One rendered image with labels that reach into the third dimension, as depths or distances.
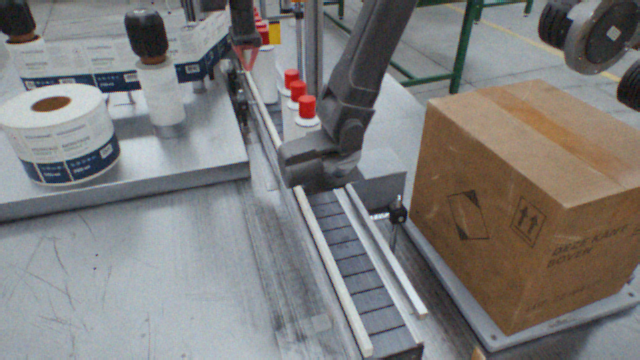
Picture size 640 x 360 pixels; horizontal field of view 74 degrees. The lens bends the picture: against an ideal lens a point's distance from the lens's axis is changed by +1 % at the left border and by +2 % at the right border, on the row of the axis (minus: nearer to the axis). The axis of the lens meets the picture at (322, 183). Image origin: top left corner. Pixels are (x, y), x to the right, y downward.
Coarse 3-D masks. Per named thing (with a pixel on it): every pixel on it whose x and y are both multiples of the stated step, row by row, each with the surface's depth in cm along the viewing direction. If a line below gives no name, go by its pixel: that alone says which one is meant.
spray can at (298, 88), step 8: (296, 80) 86; (296, 88) 84; (304, 88) 85; (296, 96) 85; (288, 104) 87; (296, 104) 86; (288, 112) 88; (296, 112) 86; (288, 120) 89; (288, 128) 91
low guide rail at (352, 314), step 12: (252, 84) 124; (264, 108) 113; (276, 132) 103; (276, 144) 99; (300, 192) 85; (300, 204) 84; (312, 216) 79; (312, 228) 77; (324, 240) 74; (324, 252) 72; (336, 276) 68; (336, 288) 67; (348, 300) 64; (348, 312) 63; (360, 324) 61; (360, 336) 59; (372, 348) 58
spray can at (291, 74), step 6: (288, 72) 89; (294, 72) 90; (288, 78) 89; (294, 78) 89; (288, 84) 90; (282, 90) 92; (288, 90) 91; (282, 96) 92; (288, 96) 91; (282, 102) 93; (282, 108) 94; (288, 138) 98
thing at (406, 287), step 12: (348, 192) 77; (360, 204) 74; (360, 216) 73; (372, 228) 70; (384, 240) 68; (384, 252) 66; (396, 264) 64; (396, 276) 62; (408, 288) 60; (408, 300) 60; (420, 300) 59; (420, 312) 57
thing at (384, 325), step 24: (264, 120) 114; (336, 216) 84; (336, 240) 79; (360, 240) 79; (336, 264) 74; (360, 264) 74; (360, 288) 70; (384, 288) 70; (360, 312) 67; (384, 312) 67; (384, 336) 63; (408, 336) 63
